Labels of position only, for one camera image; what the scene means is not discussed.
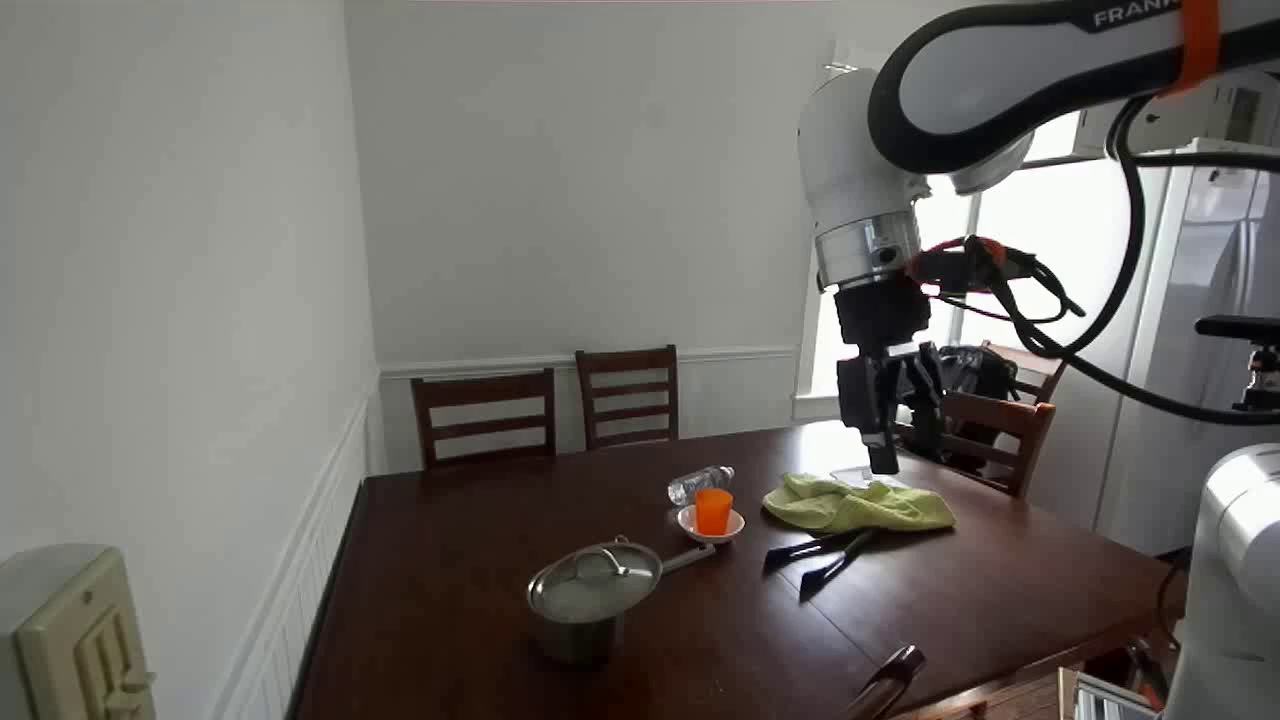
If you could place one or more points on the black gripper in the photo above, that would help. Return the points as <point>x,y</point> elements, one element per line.
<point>883,313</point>

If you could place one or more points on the steel pot lid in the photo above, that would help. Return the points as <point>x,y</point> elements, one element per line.
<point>592,576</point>

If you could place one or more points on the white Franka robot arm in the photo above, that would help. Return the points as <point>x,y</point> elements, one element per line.
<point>854,146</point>

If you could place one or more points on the yellow green cloth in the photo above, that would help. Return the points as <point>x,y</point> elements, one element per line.
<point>854,506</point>

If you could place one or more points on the brown wooden chair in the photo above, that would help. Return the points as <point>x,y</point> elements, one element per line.
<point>995,435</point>

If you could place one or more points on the black bag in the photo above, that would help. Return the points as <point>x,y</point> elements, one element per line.
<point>970,368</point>

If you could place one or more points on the black tongs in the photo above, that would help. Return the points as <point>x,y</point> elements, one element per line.
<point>818,560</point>

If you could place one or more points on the clear plastic bottle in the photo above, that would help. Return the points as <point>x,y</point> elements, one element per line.
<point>698,482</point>

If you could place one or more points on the orange object in bowl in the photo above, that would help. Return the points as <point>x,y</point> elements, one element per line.
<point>711,533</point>

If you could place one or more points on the narrow dark wooden chair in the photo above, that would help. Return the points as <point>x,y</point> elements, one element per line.
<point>625,392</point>

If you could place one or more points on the bright window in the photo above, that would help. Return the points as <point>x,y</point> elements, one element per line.
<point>1054,225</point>

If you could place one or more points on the white framed flat object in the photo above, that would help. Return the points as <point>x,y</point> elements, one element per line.
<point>1102,696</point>

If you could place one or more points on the white tall cabinet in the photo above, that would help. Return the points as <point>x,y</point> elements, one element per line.
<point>1202,280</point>

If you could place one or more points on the wide dark wooden chair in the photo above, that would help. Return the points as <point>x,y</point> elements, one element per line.
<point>483,423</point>

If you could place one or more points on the black camera stand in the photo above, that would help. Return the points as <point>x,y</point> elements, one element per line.
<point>1262,360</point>

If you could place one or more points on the beige wall light switch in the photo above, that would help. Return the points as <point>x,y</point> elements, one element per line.
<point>72,641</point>

